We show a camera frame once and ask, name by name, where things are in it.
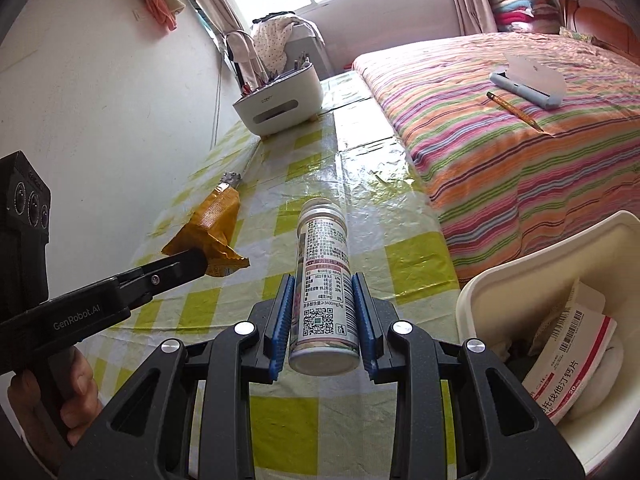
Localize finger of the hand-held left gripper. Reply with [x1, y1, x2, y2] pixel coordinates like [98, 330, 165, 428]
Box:
[112, 249, 208, 293]
[120, 280, 171, 311]

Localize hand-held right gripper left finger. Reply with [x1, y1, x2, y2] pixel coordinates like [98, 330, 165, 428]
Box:
[59, 274, 296, 480]

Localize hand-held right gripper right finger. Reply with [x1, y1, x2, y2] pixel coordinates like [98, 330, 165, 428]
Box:
[352, 272, 586, 480]

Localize orange snack wrapper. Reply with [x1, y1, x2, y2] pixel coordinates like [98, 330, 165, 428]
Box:
[161, 183, 251, 278]

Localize white labelled bottle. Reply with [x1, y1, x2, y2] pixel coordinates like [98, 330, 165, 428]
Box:
[288, 199, 361, 376]

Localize white plastic bin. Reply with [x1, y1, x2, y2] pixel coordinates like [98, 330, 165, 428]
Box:
[456, 210, 640, 478]

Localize white red medicine box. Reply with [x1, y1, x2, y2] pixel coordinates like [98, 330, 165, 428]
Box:
[520, 280, 618, 423]

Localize person's left hand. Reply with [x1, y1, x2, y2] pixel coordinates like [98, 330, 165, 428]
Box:
[7, 347, 101, 476]

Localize green checked plastic tablecloth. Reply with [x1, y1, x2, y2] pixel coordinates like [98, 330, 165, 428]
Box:
[85, 72, 461, 480]

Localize white storage organizer box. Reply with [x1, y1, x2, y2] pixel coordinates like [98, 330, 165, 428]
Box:
[232, 62, 323, 136]

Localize bundle of pens and tools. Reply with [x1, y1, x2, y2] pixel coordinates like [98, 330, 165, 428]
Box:
[240, 50, 313, 96]

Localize striped bed blanket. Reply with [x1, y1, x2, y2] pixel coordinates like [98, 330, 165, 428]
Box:
[351, 31, 640, 286]

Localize white polka-dot cloth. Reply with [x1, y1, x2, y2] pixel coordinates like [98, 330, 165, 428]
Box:
[251, 12, 326, 76]

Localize yellow pencil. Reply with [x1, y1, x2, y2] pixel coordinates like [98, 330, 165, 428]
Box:
[486, 91, 546, 133]

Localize hanging orange gloves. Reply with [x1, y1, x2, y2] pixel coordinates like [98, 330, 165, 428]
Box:
[135, 0, 187, 33]

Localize brown wooden headboard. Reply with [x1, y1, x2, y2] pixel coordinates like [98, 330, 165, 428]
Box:
[555, 0, 640, 68]

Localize thin wall cable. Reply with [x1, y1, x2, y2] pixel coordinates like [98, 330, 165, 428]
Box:
[212, 57, 224, 148]

